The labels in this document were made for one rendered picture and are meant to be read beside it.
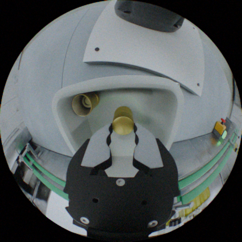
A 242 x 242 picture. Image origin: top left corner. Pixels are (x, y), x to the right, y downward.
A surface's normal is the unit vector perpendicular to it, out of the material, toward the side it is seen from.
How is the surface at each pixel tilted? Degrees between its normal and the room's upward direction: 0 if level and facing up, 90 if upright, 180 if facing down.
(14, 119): 90
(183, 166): 90
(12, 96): 90
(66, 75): 0
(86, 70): 0
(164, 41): 0
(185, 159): 90
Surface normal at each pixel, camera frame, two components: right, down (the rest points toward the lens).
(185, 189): -0.06, -0.87
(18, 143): 1.00, -0.04
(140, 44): -0.04, 0.48
